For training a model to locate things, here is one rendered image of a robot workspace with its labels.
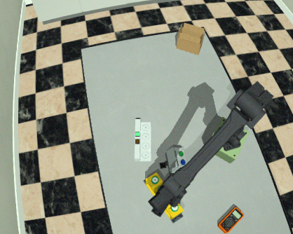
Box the orange multimeter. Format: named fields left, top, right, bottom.
left=217, top=207, right=244, bottom=233

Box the yellow tube rack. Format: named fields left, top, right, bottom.
left=146, top=173, right=183, bottom=220

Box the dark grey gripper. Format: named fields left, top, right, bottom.
left=156, top=185, right=183, bottom=207

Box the pale grey key housing panel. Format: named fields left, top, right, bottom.
left=160, top=147, right=186, bottom=175

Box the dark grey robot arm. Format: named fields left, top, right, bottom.
left=149, top=81, right=274, bottom=217

